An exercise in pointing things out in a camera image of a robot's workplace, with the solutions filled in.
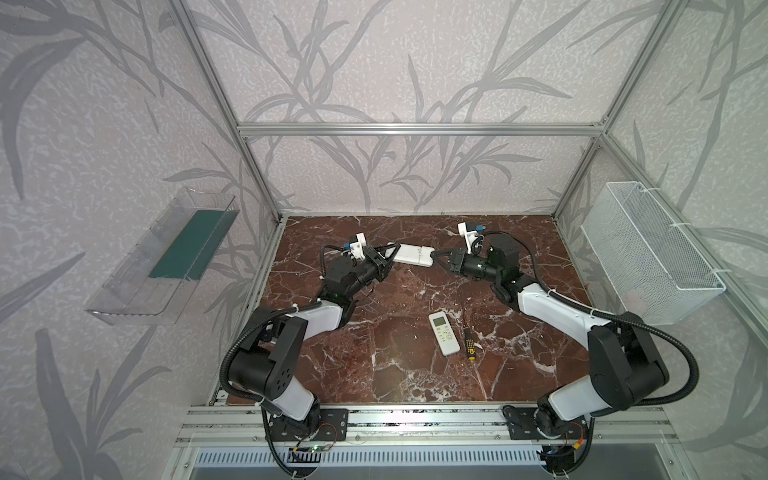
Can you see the aluminium mounting rail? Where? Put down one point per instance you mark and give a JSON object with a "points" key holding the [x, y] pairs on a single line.
{"points": [[420, 424]]}

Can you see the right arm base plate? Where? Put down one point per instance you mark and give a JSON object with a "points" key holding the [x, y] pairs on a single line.
{"points": [[529, 423]]}

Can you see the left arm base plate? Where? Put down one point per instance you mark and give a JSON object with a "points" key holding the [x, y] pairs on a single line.
{"points": [[309, 425]]}

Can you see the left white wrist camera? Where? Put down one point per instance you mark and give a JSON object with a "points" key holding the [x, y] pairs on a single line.
{"points": [[356, 246]]}

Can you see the white wire mesh basket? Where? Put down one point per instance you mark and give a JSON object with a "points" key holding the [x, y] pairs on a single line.
{"points": [[651, 263]]}

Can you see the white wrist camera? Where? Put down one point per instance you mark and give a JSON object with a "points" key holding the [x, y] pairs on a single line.
{"points": [[356, 246], [473, 235]]}

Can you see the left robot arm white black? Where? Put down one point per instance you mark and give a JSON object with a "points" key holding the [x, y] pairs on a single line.
{"points": [[260, 364]]}

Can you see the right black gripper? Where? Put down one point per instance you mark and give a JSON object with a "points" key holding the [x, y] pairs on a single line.
{"points": [[459, 263]]}

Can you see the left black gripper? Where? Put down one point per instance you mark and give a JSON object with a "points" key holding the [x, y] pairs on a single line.
{"points": [[374, 264]]}

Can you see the black yellow screwdriver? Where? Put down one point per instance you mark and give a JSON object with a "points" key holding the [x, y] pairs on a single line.
{"points": [[468, 335]]}

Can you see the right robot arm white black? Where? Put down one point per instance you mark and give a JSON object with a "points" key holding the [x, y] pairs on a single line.
{"points": [[626, 367]]}

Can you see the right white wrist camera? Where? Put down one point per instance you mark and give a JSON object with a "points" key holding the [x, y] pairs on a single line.
{"points": [[473, 235]]}

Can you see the white remote control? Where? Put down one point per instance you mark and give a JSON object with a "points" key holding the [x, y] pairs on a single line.
{"points": [[444, 333], [414, 255]]}

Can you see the clear plastic wall bin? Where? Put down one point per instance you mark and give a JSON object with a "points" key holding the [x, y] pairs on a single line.
{"points": [[158, 277]]}

